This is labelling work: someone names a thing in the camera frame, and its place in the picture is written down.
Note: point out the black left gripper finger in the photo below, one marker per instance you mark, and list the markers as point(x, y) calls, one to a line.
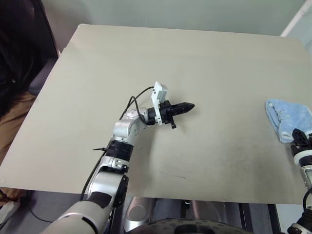
point(184, 106)
point(181, 111)

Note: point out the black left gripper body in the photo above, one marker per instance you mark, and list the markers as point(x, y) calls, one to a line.
point(166, 112)

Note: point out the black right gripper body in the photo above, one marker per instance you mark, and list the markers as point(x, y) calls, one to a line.
point(301, 148)

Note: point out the light blue towel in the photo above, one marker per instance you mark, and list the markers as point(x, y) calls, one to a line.
point(290, 114)

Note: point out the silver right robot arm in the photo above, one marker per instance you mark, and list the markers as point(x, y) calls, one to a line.
point(307, 175)

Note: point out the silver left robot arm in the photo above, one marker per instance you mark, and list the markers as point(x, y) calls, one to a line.
point(122, 129)

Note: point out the rounded metallic shape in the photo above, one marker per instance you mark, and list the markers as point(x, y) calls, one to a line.
point(139, 212)

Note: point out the dark dotted round shape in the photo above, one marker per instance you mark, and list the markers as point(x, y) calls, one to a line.
point(195, 228)

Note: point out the white pipe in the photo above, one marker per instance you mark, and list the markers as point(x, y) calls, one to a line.
point(296, 19)

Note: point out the dark chair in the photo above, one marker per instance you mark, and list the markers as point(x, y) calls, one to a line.
point(42, 78)

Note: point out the person in dark top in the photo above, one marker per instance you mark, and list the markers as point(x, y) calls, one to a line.
point(14, 61)

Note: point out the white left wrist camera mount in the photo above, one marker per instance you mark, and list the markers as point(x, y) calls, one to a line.
point(159, 93)

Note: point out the dark table frame leg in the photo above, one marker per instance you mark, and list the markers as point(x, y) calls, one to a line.
point(258, 219)

